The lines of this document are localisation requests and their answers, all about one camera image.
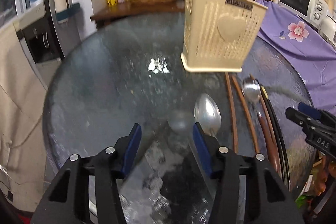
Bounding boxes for wooden counter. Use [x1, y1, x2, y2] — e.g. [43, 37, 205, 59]
[91, 0, 187, 30]

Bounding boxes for black chopstick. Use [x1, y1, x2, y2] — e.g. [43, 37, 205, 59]
[260, 84, 291, 191]

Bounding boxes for cream perforated utensil holder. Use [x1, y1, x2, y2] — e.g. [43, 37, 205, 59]
[181, 0, 269, 73]

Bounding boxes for white kettle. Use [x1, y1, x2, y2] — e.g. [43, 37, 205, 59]
[319, 15, 336, 43]

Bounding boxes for brown wooden chopstick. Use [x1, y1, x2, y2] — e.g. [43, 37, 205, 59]
[225, 72, 239, 153]
[250, 74, 279, 156]
[231, 75, 261, 155]

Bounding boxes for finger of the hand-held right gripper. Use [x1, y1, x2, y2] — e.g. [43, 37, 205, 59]
[298, 102, 328, 121]
[285, 107, 315, 135]

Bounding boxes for water dispenser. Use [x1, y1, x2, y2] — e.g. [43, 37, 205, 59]
[13, 0, 83, 89]

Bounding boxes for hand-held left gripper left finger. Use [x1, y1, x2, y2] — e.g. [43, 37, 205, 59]
[30, 123, 142, 224]

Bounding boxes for brown handled metal spoon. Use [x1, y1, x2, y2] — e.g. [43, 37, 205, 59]
[242, 77, 281, 177]

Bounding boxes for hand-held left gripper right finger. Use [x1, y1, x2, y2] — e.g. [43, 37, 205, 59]
[192, 122, 306, 224]

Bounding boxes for large silver spoon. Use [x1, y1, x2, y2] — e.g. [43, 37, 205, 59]
[194, 93, 221, 141]

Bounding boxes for purple floral cloth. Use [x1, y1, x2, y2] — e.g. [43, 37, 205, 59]
[256, 0, 336, 114]

